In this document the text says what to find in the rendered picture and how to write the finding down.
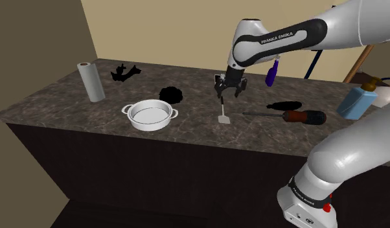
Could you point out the brown wooden pole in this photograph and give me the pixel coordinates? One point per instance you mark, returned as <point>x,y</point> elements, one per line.
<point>359,63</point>

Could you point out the blue soap dispenser bottle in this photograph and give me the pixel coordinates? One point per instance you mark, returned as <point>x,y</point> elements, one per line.
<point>356,102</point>

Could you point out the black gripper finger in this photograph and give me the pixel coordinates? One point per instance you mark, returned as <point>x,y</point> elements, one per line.
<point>241,89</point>
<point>219,91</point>

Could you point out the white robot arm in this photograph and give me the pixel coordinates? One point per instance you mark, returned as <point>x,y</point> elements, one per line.
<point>340,22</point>

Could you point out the black elongated lump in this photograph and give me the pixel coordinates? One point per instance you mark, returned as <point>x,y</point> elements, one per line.
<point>284,105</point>

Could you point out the black round lump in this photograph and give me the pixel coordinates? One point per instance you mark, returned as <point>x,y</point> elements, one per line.
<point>171,95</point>

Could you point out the black jagged figure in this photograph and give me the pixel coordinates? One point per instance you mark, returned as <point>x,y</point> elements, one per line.
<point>123,74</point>

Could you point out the dark blue pole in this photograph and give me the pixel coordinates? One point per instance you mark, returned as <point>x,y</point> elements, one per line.
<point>313,64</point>

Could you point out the purple bottle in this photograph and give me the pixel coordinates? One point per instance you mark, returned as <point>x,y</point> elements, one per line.
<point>272,75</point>

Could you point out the grey paper towel roll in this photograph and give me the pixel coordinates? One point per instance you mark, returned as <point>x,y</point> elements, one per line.
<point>91,82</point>

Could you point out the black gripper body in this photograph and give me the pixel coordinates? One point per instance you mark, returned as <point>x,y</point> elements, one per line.
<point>234,77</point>

